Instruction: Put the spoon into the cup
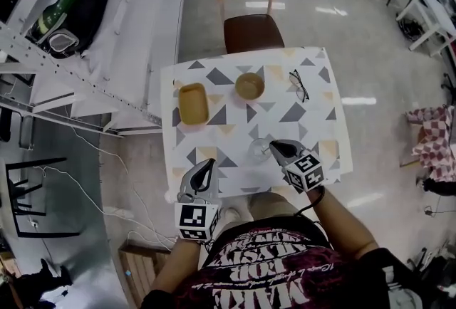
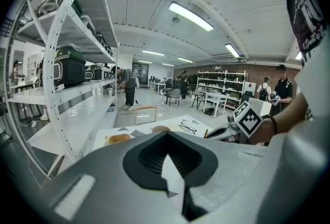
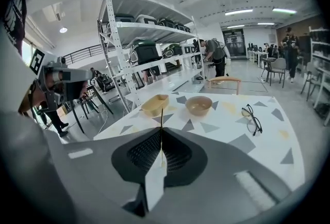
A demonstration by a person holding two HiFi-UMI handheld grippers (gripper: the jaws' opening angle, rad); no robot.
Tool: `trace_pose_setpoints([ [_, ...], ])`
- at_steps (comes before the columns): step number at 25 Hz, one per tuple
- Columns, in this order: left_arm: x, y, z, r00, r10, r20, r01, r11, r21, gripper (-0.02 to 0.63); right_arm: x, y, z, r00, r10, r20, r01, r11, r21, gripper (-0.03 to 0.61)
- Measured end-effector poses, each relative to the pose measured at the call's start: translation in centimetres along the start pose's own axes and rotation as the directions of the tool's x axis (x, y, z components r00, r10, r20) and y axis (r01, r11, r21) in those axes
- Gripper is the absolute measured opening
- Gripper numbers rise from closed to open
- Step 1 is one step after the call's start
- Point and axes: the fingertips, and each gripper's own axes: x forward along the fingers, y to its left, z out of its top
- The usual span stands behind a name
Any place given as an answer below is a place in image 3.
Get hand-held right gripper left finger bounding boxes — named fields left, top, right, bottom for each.
left=63, top=126, right=162, bottom=219

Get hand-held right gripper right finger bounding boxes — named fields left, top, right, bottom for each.
left=144, top=127, right=292, bottom=224

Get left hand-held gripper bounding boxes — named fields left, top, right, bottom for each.
left=29, top=49, right=93, bottom=113

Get person's left forearm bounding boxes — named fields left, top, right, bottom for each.
left=18, top=86, right=52, bottom=116

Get black balcony railing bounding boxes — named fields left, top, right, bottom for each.
left=63, top=44, right=104, bottom=65

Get white metal shelving rack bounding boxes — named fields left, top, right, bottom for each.
left=97, top=0, right=207, bottom=115

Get white triangle-patterned table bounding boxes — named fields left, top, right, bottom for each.
left=93, top=91, right=306, bottom=193

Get row of black green bags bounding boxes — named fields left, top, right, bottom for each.
left=102, top=12, right=204, bottom=66

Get black-framed eyeglasses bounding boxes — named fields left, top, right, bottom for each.
left=241, top=104, right=263, bottom=137

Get round tan bowl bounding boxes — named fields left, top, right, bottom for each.
left=185, top=95, right=213, bottom=117

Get square tan bowl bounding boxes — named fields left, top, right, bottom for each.
left=141, top=94, right=170, bottom=117

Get person's dark printed shirt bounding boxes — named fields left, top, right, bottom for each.
left=2, top=0, right=28, bottom=56

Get wooden-backed chair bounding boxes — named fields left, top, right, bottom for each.
left=207, top=76, right=242, bottom=96

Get grey chair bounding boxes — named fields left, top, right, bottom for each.
left=268, top=57, right=287, bottom=88
left=300, top=61, right=323, bottom=101

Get black double door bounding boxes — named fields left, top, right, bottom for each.
left=222, top=28, right=245, bottom=58

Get white storage shelf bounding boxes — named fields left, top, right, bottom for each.
left=308, top=25, right=330, bottom=125

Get long ceiling light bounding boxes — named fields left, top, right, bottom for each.
left=224, top=8, right=254, bottom=16
left=272, top=7, right=297, bottom=15

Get black metal frame chair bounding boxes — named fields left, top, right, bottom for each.
left=69, top=86, right=114, bottom=134

